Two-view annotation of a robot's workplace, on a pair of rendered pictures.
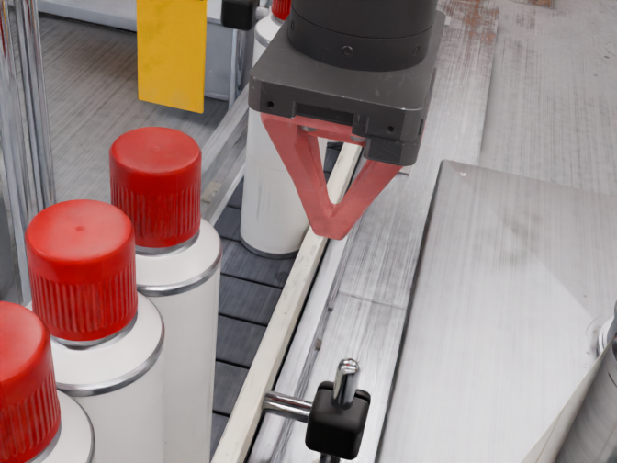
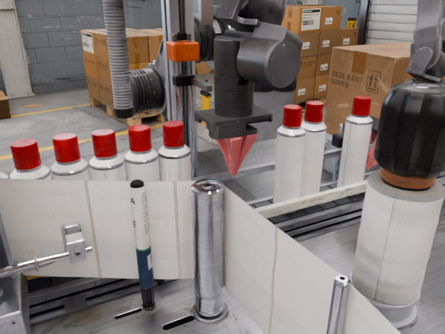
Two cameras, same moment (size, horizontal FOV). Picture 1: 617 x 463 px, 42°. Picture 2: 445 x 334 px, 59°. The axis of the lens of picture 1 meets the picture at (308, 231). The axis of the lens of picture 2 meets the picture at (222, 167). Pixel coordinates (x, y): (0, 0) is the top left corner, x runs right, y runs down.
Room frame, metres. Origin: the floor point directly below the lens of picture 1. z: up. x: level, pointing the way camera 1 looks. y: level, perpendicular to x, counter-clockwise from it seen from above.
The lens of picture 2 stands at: (-0.03, -0.46, 1.27)
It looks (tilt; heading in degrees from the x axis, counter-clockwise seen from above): 24 degrees down; 55
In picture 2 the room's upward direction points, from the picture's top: straight up
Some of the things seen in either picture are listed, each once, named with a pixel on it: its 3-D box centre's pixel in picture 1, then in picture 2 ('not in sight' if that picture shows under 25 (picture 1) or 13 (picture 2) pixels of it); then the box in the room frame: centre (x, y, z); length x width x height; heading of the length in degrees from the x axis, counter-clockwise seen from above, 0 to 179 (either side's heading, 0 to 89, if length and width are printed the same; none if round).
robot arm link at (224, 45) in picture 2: not in sight; (237, 57); (0.31, -0.01, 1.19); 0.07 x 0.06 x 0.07; 92
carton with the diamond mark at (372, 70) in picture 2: not in sight; (391, 93); (1.09, 0.22, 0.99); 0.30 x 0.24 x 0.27; 171
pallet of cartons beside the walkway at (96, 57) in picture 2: not in sight; (138, 72); (1.79, 3.81, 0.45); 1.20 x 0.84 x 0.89; 93
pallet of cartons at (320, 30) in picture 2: not in sight; (300, 55); (3.61, 3.06, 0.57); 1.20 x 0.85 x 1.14; 4
